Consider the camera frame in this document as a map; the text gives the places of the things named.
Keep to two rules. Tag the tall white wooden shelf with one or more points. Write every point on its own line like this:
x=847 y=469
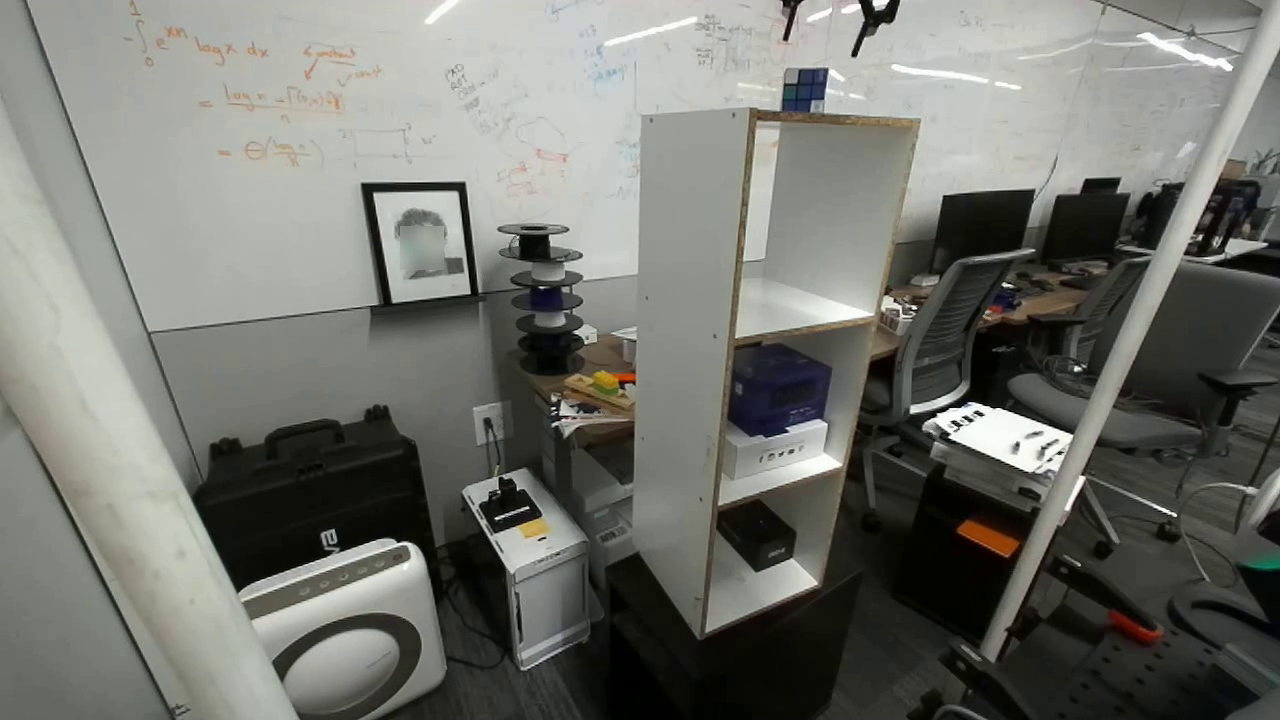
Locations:
x=680 y=375

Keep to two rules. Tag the black stand under shelf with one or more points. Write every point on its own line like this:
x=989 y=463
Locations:
x=747 y=666

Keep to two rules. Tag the large black computer monitor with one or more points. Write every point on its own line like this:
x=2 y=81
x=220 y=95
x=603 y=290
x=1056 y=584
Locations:
x=983 y=227

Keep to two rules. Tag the smaller black computer monitor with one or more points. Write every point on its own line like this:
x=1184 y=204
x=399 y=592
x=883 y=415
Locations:
x=1084 y=227

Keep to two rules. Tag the grey mesh office chair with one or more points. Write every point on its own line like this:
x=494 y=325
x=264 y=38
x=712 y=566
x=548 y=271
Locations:
x=946 y=325

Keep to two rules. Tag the blue plastic box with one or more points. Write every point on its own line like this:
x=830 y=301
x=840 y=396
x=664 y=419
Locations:
x=779 y=384

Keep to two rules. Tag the stack of filament spools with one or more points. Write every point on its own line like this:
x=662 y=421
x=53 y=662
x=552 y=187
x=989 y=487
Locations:
x=546 y=301

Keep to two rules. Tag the thin white pole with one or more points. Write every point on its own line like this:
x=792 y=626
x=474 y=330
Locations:
x=1132 y=333

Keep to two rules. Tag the yellow object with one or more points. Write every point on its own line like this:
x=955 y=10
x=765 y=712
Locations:
x=607 y=380

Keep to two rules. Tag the flat white box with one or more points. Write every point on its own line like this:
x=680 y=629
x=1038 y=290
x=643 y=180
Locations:
x=774 y=450

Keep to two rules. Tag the black framed portrait picture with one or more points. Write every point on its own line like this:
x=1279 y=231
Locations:
x=421 y=247

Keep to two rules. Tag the cluttered wooden side table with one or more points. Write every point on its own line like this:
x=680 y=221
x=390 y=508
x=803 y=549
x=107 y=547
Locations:
x=594 y=407

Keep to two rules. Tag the white perforated panel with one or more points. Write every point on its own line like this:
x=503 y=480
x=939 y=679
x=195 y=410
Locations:
x=1001 y=437

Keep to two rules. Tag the grey padded office chair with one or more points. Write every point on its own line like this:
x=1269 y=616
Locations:
x=1201 y=347

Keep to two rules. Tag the small black box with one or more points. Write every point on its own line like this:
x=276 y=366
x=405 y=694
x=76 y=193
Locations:
x=756 y=532

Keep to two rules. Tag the black crate with orange label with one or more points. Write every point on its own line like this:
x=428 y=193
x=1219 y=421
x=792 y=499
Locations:
x=964 y=562

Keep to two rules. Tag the black hard carrying case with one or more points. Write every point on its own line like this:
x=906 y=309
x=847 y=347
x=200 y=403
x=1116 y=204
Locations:
x=314 y=494

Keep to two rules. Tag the white air purifier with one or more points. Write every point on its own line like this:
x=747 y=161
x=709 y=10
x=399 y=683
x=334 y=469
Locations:
x=351 y=632

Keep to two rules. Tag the thick white pole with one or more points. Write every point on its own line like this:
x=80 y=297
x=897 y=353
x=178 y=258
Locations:
x=107 y=494

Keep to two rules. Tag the white wall outlet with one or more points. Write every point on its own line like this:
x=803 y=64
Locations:
x=490 y=427

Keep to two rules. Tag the large wall whiteboard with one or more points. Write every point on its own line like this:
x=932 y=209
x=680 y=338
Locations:
x=264 y=146

